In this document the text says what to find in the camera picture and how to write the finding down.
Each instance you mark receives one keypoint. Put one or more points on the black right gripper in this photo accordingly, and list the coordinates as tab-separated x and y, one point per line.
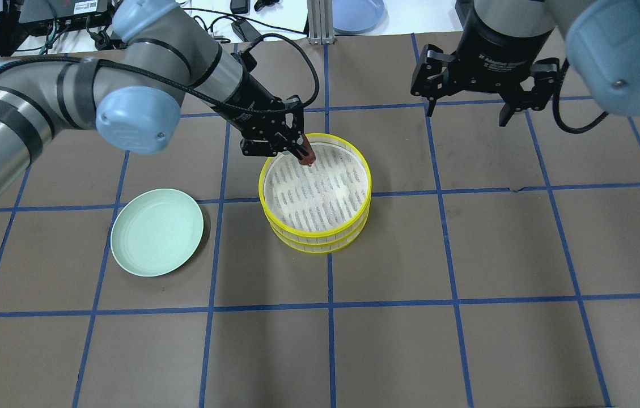
487	48

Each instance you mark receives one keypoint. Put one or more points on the aluminium frame post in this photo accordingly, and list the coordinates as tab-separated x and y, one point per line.
320	22

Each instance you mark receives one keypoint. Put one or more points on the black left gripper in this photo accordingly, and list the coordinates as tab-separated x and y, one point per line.
248	103

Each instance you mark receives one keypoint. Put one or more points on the yellow steamer layer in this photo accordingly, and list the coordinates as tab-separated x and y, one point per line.
321	245
318	200

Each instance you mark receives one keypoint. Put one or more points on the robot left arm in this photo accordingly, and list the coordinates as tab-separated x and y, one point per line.
136	104

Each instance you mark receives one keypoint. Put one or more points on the brown bun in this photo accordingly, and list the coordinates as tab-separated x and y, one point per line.
307	155

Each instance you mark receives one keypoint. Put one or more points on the black power adapter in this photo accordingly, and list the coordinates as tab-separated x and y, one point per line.
245	30

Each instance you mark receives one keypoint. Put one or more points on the light green plate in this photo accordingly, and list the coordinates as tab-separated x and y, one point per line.
157	232

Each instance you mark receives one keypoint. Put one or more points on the blue plate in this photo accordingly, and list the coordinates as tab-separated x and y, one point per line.
356	17

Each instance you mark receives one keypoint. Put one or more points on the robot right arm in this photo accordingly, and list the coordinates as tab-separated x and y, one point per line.
601	41

